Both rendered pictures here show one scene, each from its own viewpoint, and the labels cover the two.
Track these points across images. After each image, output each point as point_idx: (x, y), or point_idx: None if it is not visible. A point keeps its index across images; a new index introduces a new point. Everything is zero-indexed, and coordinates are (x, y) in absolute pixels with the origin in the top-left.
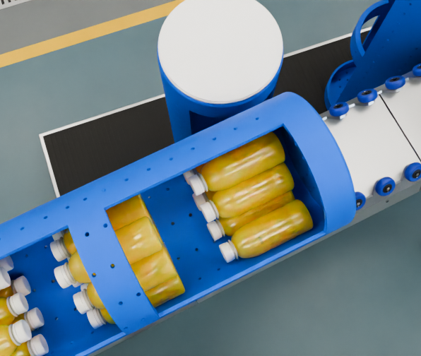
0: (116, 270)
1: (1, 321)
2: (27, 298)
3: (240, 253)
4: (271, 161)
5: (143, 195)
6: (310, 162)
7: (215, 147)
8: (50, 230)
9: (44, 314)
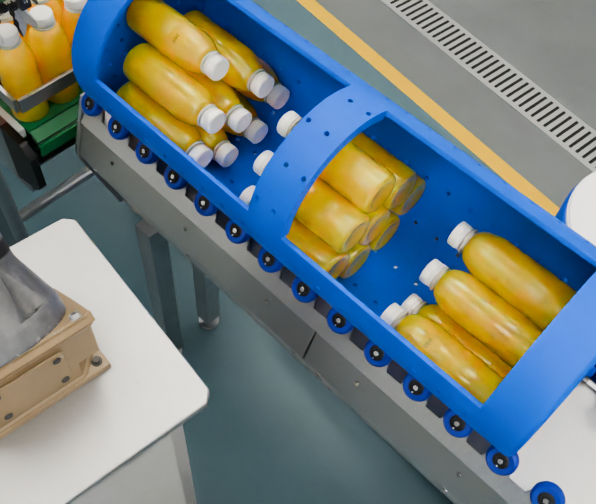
0: (322, 140)
1: (216, 104)
2: (243, 150)
3: (398, 327)
4: (541, 306)
5: (415, 213)
6: (569, 307)
7: (522, 201)
8: (337, 73)
9: (231, 170)
